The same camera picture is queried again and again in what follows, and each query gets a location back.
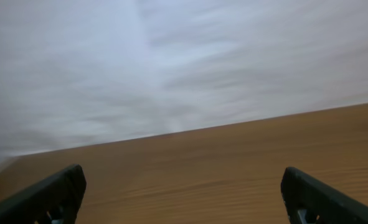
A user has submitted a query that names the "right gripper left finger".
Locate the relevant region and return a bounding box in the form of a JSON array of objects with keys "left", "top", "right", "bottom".
[{"left": 0, "top": 164, "right": 87, "bottom": 224}]

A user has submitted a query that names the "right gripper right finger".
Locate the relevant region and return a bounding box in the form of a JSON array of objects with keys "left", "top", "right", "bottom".
[{"left": 280, "top": 166, "right": 368, "bottom": 224}]

